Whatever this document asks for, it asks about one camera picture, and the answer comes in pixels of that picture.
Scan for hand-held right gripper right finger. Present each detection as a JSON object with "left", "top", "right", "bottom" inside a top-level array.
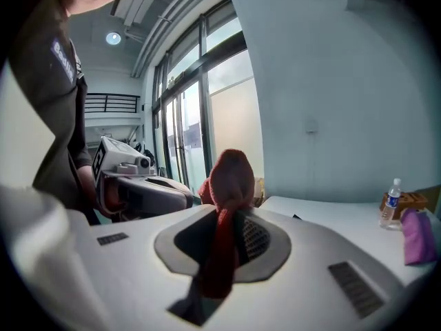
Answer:
[{"left": 203, "top": 207, "right": 404, "bottom": 331}]

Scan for brown cardboard box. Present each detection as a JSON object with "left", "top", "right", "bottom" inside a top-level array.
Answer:
[{"left": 254, "top": 177, "right": 267, "bottom": 208}]

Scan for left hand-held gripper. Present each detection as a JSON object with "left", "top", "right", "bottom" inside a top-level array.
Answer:
[{"left": 92, "top": 135, "right": 194, "bottom": 220}]

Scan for person's left forearm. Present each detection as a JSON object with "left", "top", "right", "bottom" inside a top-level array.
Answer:
[{"left": 75, "top": 163, "right": 104, "bottom": 217}]

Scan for white ceiling pipes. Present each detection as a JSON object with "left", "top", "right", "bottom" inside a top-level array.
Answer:
[{"left": 132, "top": 0, "right": 229, "bottom": 79}]

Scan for person's left hand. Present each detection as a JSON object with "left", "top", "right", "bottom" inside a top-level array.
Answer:
[{"left": 101, "top": 178, "right": 130, "bottom": 219}]

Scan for purple cloth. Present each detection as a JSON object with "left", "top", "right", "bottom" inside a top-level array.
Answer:
[{"left": 400, "top": 208, "right": 440, "bottom": 267}]

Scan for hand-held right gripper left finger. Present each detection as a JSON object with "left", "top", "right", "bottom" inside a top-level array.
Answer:
[{"left": 68, "top": 204, "right": 225, "bottom": 331}]

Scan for orange cloth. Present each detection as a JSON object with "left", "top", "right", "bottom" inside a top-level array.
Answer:
[{"left": 198, "top": 148, "right": 256, "bottom": 300}]

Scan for black balcony railing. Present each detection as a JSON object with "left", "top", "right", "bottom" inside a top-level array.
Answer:
[{"left": 84, "top": 93, "right": 142, "bottom": 114}]

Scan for person's black shirt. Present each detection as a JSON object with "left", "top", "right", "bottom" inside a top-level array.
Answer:
[{"left": 6, "top": 0, "right": 101, "bottom": 225}]

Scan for wicker basket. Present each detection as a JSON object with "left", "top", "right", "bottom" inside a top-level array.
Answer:
[{"left": 380, "top": 191, "right": 430, "bottom": 221}]

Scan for large black-framed window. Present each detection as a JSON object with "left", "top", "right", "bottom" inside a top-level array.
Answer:
[{"left": 151, "top": 0, "right": 265, "bottom": 197}]

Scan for clear plastic water bottle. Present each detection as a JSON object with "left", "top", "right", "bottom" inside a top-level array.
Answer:
[{"left": 378, "top": 177, "right": 402, "bottom": 230}]

